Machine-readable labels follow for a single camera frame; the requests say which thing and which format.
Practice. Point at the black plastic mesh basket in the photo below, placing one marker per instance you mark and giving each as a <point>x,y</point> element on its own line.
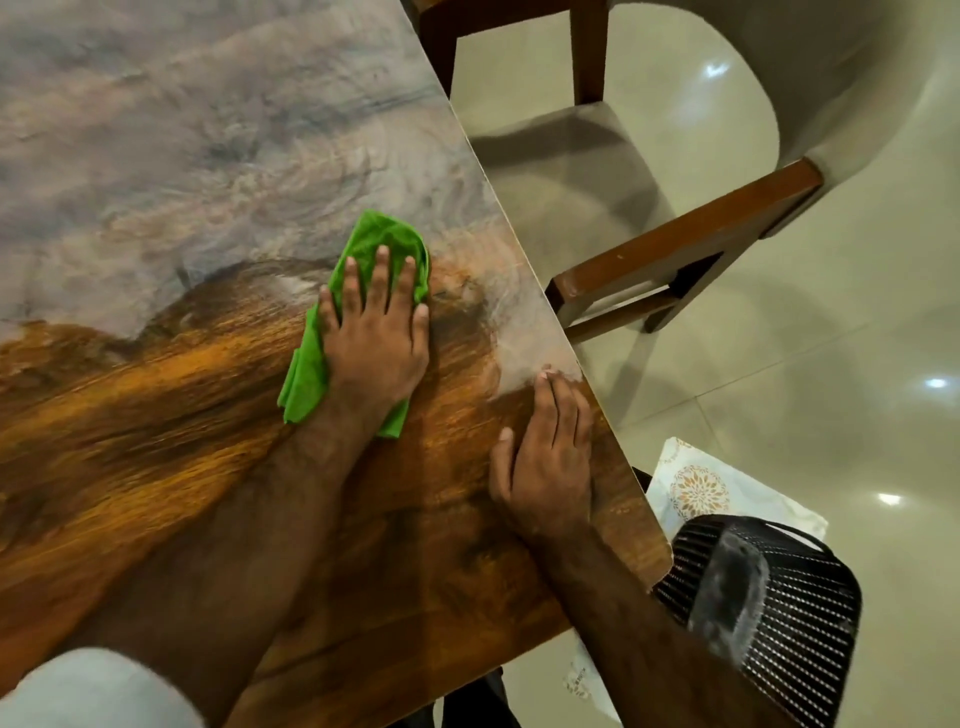
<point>802,615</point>

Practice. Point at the person's right middle finger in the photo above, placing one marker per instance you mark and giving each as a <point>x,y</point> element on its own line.
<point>564,412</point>

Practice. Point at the person's right forearm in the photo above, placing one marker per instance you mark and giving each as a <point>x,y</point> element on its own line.
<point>637,637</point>

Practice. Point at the person's right hand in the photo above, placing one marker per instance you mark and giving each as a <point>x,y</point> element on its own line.
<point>544,472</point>

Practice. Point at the green microfibre cloth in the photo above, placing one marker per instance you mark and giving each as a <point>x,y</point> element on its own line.
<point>307,367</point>

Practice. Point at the person's left forearm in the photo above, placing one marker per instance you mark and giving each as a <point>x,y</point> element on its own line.
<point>225,540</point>

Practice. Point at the white patterned floor mat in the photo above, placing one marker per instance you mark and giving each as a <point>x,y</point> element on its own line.
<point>697,487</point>

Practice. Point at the person's left middle finger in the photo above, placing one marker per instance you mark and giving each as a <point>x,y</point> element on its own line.
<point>379,281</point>

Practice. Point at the person's left thumb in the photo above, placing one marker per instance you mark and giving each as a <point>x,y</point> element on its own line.
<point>421,330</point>

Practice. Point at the person's dark trousers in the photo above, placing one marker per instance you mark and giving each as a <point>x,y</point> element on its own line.
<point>472,701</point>

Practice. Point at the person's white sleeve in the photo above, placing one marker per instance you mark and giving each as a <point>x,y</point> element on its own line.
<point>82,694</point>

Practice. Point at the person's left little finger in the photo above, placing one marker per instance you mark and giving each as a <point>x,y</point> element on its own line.
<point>328,309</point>

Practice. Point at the person's left hand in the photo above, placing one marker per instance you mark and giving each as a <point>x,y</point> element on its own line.
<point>375,352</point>

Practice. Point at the wooden chair with beige upholstery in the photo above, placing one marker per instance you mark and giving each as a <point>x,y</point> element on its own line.
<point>675,247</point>

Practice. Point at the person's right thumb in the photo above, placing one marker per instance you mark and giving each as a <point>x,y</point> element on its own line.
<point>502,461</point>

